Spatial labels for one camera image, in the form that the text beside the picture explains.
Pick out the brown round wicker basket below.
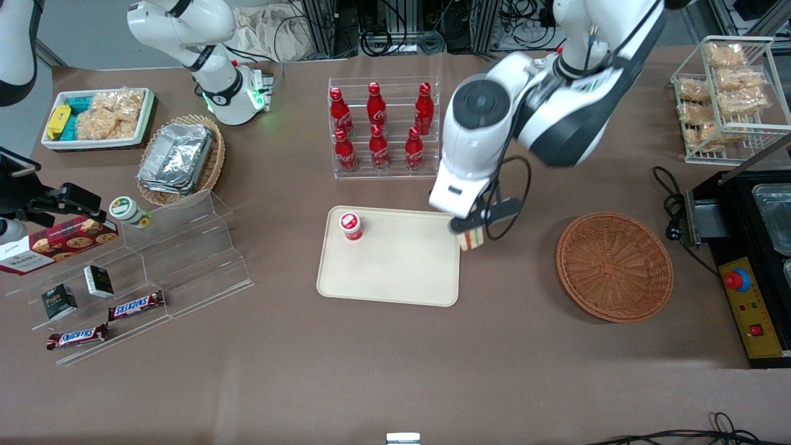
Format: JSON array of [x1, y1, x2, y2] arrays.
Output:
[[556, 212, 675, 324]]

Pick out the yellow snack packet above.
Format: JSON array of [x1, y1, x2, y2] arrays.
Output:
[[47, 104, 72, 140]]

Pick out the clear acrylic stepped display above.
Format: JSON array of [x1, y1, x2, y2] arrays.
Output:
[[3, 189, 255, 367]]

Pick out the green lid white jar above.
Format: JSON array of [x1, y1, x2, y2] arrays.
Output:
[[109, 196, 153, 229]]

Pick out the red cola bottle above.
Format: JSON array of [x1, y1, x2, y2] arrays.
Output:
[[405, 127, 425, 171], [415, 82, 434, 135], [334, 128, 358, 172], [367, 82, 387, 127], [329, 87, 354, 137], [369, 124, 391, 171]]

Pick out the tangled background cables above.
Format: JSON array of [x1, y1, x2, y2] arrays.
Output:
[[358, 0, 449, 57]]

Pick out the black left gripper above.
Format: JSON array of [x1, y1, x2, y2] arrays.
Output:
[[449, 197, 520, 238]]

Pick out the beige plastic serving tray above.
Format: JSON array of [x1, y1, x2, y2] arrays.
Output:
[[316, 206, 462, 307]]

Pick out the clear bag of rice crackers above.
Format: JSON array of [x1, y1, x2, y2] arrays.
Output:
[[75, 88, 146, 140]]

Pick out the white wire rack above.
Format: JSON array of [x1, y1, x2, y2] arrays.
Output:
[[670, 35, 791, 166]]

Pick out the black floor cables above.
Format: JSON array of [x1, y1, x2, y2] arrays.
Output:
[[584, 412, 791, 445]]

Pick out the beige cloth bag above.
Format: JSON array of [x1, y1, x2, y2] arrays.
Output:
[[232, 6, 322, 62]]

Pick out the red lid yogurt cup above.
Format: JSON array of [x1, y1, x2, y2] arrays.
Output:
[[339, 211, 363, 242]]

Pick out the brown snickers bar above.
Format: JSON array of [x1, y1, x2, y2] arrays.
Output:
[[46, 323, 110, 351], [108, 290, 166, 321]]

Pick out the white rectangular plastic bin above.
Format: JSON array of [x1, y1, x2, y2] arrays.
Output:
[[41, 88, 156, 151]]

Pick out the red tartan cookie box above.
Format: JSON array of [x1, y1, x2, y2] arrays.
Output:
[[0, 216, 119, 276]]

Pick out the light oval wicker basket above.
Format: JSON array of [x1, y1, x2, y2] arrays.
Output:
[[136, 114, 226, 207]]

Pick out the small black carton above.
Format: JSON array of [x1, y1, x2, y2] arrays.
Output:
[[83, 265, 115, 299], [41, 283, 78, 321]]

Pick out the aluminium foil container stack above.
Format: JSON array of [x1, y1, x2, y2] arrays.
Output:
[[137, 122, 214, 195]]

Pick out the black machine with yellow panel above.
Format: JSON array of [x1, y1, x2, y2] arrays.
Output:
[[685, 167, 791, 370]]

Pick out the black power cable with plug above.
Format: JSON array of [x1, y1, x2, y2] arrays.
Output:
[[653, 166, 721, 277]]

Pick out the clear bag of fried snacks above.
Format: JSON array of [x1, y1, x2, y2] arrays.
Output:
[[678, 102, 717, 127], [678, 77, 711, 103], [716, 67, 767, 93], [717, 88, 769, 117], [697, 122, 752, 150], [705, 42, 748, 69]]

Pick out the steel pan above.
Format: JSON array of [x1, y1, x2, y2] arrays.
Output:
[[752, 184, 791, 255]]

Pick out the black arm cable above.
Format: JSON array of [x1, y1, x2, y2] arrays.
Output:
[[484, 155, 533, 242]]

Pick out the clear acrylic bottle rack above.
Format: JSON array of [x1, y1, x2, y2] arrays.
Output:
[[328, 76, 441, 180]]

